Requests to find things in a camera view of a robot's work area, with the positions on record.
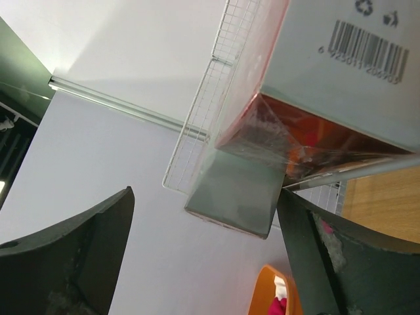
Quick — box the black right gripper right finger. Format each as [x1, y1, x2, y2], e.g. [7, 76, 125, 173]
[277, 189, 419, 314]

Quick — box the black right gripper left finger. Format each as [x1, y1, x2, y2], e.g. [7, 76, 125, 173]
[1, 187, 135, 314]

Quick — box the large red toothpaste box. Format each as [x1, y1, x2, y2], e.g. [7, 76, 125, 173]
[215, 1, 419, 180]

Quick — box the red 3D toothpaste box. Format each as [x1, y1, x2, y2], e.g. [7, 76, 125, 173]
[184, 149, 285, 240]

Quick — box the white cloth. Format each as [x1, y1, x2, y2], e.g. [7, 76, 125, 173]
[274, 276, 287, 301]

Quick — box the red cloth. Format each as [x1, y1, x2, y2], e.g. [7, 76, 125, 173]
[268, 297, 287, 315]

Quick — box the orange plastic basket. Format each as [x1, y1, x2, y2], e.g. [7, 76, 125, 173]
[248, 264, 303, 314]

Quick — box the white wire wooden shelf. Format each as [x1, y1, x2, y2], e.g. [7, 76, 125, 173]
[163, 1, 419, 239]

